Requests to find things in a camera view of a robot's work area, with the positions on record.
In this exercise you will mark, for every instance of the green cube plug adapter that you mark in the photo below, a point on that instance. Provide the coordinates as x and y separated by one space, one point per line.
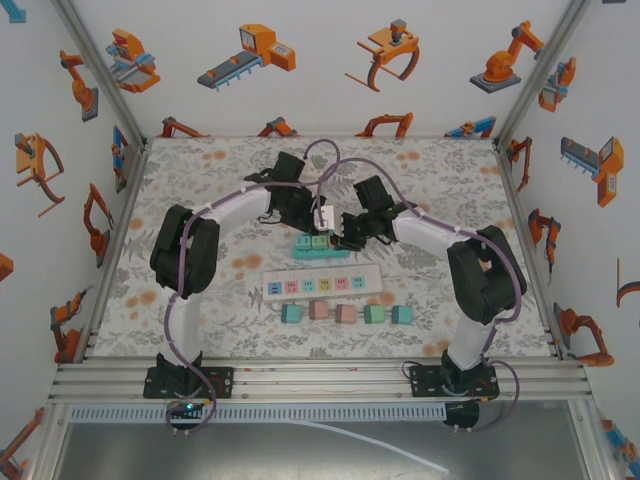
374 314
319 243

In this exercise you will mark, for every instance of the teal power strip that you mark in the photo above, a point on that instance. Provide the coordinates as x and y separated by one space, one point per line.
320 255

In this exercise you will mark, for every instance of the teal cube plug adapter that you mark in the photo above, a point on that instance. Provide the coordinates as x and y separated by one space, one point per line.
302 243
291 314
401 315

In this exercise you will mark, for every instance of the white power strip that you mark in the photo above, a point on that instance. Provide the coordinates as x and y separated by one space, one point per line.
322 298

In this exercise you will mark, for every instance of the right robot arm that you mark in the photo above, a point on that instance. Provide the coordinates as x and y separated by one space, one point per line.
485 280

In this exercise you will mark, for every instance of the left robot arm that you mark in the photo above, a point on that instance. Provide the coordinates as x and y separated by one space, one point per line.
185 250

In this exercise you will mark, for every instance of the floral table mat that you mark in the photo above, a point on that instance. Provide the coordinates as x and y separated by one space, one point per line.
225 330

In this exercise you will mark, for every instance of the black connector box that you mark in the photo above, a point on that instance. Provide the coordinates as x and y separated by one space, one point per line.
462 414

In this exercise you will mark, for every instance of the circuit board with LED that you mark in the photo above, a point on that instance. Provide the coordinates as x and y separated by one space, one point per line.
186 409

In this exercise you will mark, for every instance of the steel sheet panel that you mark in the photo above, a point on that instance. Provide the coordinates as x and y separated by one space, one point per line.
200 455

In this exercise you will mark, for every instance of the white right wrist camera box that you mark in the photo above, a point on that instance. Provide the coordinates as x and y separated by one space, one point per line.
326 219

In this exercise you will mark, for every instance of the aluminium front rail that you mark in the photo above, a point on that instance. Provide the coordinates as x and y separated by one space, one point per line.
320 382

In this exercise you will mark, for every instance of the aluminium side rail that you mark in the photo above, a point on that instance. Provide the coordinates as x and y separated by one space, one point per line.
515 190
114 240

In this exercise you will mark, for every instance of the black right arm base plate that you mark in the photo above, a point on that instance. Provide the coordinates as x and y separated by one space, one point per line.
420 382

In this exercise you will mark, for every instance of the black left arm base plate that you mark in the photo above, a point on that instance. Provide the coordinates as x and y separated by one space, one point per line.
225 382

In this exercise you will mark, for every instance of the aluminium corner post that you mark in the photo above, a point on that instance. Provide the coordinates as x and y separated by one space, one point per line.
100 70
542 70

